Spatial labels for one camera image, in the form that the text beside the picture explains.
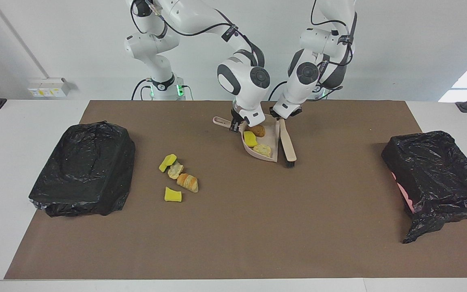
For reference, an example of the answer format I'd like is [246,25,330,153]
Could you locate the beige plastic dustpan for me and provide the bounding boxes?
[212,116,281,163]

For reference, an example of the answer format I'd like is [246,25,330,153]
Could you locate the beige hand brush black bristles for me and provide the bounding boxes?
[278,118,298,168]

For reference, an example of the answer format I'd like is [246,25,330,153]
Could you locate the orange striped croissant piece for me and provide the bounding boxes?
[177,173,199,193]

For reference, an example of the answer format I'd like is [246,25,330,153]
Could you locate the yellow sponge block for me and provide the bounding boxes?
[159,154,178,173]

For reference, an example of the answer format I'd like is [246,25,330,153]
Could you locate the pale bread piece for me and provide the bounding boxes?
[167,162,184,180]

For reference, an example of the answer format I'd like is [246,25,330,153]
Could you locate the black bag bin pink rim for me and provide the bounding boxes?
[381,131,467,244]

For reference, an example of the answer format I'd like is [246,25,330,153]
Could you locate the black bag-covered bin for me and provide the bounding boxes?
[28,121,136,217]

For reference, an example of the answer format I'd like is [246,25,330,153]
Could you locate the brown table mat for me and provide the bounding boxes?
[4,100,467,279]

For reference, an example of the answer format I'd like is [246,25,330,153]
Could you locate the black left base cable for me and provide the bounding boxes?
[269,80,289,101]

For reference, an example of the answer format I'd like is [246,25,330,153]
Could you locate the black base cable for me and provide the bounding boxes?
[269,80,289,101]
[131,78,153,101]

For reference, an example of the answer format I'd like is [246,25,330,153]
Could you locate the black right base cable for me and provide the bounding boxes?
[131,78,153,101]

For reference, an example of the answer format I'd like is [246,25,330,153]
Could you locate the white wall socket box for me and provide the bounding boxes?
[28,78,72,98]

